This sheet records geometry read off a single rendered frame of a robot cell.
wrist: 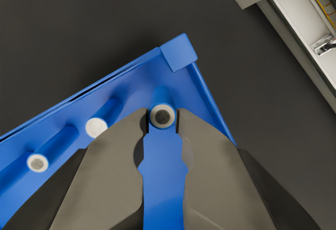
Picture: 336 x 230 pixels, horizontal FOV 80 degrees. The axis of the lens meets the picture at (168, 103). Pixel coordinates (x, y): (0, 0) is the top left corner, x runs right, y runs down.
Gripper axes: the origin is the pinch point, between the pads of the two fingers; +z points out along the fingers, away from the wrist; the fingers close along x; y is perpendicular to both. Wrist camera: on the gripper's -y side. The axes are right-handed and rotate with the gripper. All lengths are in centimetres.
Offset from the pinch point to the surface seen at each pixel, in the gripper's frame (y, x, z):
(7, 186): 9.0, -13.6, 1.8
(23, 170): 9.4, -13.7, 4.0
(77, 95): 1.0, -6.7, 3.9
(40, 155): 5.2, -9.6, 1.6
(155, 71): 0.8, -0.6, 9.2
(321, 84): 17, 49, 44
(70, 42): 7, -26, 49
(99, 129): 2.8, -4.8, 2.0
